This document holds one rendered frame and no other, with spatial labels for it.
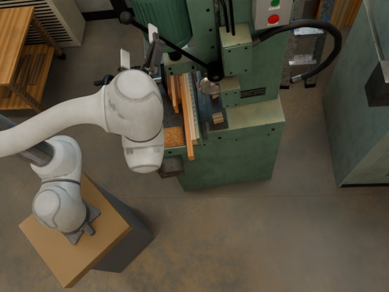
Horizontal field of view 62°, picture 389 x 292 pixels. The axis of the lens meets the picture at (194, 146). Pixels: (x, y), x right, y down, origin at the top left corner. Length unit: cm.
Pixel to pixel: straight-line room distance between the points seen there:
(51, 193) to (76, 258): 35
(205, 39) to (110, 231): 91
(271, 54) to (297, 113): 122
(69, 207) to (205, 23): 85
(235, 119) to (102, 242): 80
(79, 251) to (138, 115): 101
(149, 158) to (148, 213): 143
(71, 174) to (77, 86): 149
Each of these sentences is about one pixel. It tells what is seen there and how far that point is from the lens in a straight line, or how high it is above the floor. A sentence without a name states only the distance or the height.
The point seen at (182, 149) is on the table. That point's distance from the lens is 132.
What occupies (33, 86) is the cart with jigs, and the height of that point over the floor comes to 18.
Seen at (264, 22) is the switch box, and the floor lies 135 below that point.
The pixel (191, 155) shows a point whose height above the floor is 94.
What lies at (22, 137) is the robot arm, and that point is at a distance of 84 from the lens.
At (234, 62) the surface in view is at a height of 122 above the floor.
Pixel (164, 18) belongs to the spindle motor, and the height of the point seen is 135.
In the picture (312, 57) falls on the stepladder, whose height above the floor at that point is 29.
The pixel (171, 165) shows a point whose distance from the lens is 159.
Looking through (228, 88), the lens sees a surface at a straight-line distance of 119.
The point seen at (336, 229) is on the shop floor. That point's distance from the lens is 218.
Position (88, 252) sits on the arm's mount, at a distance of 156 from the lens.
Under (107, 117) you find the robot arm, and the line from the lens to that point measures 69.
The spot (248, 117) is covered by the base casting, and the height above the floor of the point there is 80.
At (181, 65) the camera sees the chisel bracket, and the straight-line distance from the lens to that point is 131.
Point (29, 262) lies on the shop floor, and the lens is 249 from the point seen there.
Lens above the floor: 208
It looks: 65 degrees down
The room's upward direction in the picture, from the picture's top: 19 degrees counter-clockwise
